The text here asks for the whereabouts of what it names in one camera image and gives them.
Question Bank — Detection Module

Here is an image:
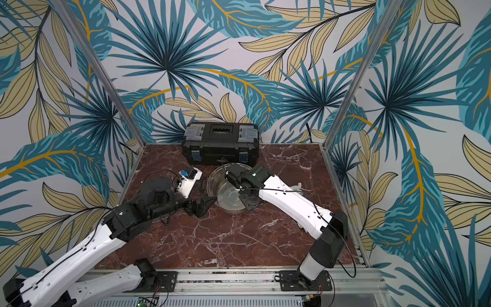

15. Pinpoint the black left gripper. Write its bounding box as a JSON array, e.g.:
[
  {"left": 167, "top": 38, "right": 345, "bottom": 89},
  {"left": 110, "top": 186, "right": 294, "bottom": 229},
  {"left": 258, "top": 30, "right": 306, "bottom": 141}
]
[{"left": 151, "top": 183, "right": 219, "bottom": 221}]

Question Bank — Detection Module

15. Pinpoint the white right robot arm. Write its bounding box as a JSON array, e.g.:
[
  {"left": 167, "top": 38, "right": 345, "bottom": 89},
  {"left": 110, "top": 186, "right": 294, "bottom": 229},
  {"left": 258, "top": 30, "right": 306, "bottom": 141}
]
[{"left": 225, "top": 163, "right": 350, "bottom": 290}]

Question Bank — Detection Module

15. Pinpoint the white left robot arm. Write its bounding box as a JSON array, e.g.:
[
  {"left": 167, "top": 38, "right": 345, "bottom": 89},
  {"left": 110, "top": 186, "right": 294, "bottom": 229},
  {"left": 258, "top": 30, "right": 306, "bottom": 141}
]
[{"left": 3, "top": 177, "right": 216, "bottom": 306}]

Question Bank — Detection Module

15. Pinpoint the stainless steel pot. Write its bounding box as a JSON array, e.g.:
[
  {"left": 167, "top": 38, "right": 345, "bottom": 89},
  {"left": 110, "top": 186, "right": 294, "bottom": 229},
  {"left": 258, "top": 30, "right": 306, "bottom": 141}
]
[{"left": 207, "top": 164, "right": 248, "bottom": 215}]

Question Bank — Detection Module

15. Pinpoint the white plastic faucet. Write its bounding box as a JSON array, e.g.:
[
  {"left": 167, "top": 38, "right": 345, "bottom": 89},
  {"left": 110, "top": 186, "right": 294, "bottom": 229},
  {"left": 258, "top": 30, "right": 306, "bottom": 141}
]
[{"left": 290, "top": 182, "right": 304, "bottom": 193}]

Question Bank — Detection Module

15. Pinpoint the black plastic toolbox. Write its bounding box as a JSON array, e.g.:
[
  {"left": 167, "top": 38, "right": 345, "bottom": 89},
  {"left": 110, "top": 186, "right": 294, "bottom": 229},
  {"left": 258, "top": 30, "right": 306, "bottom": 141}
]
[{"left": 182, "top": 122, "right": 260, "bottom": 166}]

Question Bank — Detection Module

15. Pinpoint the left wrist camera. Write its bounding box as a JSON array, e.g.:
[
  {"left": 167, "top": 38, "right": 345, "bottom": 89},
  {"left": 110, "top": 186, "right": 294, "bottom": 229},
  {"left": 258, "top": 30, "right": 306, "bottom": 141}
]
[{"left": 178, "top": 167, "right": 203, "bottom": 198}]

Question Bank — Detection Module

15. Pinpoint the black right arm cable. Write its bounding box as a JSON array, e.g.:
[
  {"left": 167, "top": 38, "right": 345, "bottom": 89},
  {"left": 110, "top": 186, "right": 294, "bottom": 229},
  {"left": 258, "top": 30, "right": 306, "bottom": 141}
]
[{"left": 237, "top": 186, "right": 358, "bottom": 279}]

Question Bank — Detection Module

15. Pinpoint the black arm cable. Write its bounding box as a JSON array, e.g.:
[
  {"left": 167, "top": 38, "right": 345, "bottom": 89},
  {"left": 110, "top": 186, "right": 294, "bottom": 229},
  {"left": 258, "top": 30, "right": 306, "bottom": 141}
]
[
  {"left": 3, "top": 168, "right": 181, "bottom": 304},
  {"left": 237, "top": 186, "right": 358, "bottom": 279}
]

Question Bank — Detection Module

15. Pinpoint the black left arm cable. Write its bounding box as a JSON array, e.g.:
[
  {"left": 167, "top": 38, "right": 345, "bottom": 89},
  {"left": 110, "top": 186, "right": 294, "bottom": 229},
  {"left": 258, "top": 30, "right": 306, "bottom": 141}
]
[{"left": 3, "top": 168, "right": 181, "bottom": 304}]

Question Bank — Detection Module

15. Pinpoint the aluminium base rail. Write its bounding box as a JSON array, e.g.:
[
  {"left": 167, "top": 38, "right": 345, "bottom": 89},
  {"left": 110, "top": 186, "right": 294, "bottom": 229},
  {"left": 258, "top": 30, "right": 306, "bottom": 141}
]
[{"left": 99, "top": 266, "right": 395, "bottom": 306}]

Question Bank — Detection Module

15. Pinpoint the aluminium left corner post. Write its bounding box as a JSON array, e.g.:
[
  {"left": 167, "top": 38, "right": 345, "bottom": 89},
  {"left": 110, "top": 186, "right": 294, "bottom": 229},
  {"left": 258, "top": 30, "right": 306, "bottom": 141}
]
[{"left": 52, "top": 0, "right": 147, "bottom": 147}]

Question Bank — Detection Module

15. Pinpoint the aluminium corner post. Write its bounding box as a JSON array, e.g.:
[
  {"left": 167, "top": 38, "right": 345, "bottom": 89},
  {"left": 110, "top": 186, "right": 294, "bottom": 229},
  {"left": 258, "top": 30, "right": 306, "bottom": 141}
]
[
  {"left": 52, "top": 0, "right": 147, "bottom": 147},
  {"left": 323, "top": 0, "right": 402, "bottom": 152}
]

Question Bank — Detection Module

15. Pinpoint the aluminium right corner post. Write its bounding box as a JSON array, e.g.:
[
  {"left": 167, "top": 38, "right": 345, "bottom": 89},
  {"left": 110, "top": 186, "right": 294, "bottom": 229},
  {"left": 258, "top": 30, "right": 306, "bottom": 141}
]
[{"left": 323, "top": 0, "right": 402, "bottom": 152}]

